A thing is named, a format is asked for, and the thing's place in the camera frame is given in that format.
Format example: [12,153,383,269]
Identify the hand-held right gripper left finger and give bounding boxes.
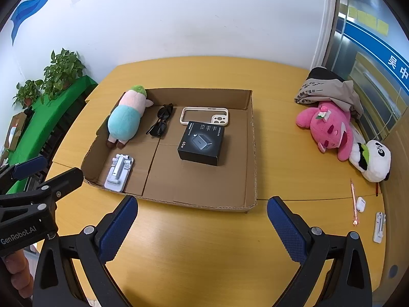
[32,195,139,307]

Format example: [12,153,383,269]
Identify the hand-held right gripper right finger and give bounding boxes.
[267,196,374,307]

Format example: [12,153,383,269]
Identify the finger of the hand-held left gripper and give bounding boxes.
[0,167,84,210]
[0,155,48,188]

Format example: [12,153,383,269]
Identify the pink and teal plush toy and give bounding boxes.
[106,85,154,149]

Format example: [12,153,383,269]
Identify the shallow cardboard box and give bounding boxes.
[80,88,258,213]

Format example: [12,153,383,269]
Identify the person's left hand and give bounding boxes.
[4,249,34,301]

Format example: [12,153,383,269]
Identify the brown tissue box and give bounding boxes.
[5,113,28,151]

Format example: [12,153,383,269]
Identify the green cloth covered table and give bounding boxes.
[0,75,98,195]

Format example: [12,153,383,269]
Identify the pink pen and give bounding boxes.
[350,181,360,226]

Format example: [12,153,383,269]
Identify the small potted plant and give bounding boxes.
[13,79,43,108]

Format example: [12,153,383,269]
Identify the wooden desk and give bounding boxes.
[41,56,398,307]

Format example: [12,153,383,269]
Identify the folded white phone stand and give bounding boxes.
[373,212,386,244]

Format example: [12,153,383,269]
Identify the large potted plant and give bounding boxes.
[43,49,86,100]

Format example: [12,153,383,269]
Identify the black sunglasses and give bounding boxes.
[146,103,175,137]

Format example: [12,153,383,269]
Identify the panda plush toy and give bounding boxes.
[349,134,392,183]

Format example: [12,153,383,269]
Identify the black charger box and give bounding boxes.
[177,121,225,167]

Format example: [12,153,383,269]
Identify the cream phone case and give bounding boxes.
[179,106,231,126]

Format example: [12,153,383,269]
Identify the beige and black cloth bag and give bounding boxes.
[293,67,365,120]

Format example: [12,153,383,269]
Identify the glass door with blue band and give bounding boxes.
[324,0,409,141]

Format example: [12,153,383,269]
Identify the blue wall decal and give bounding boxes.
[9,0,66,47]

